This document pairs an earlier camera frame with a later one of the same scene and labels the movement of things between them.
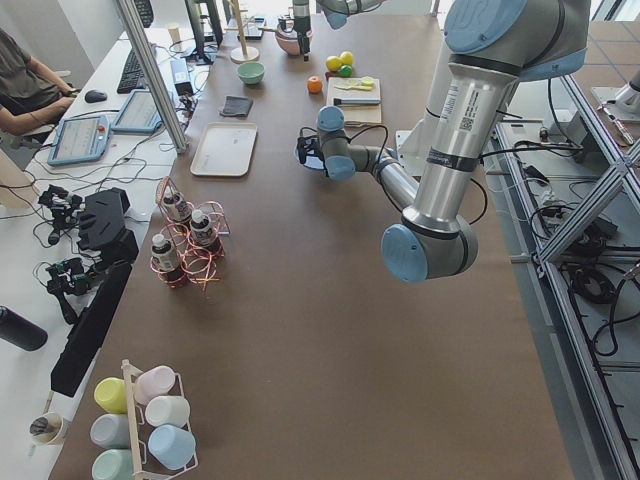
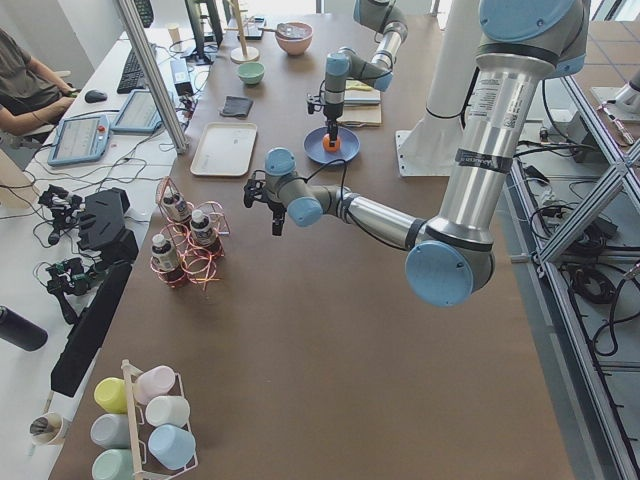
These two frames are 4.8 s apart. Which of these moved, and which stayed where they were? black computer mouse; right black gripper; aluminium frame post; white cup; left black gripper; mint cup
Moved: right black gripper; left black gripper
Stayed: black computer mouse; aluminium frame post; white cup; mint cup
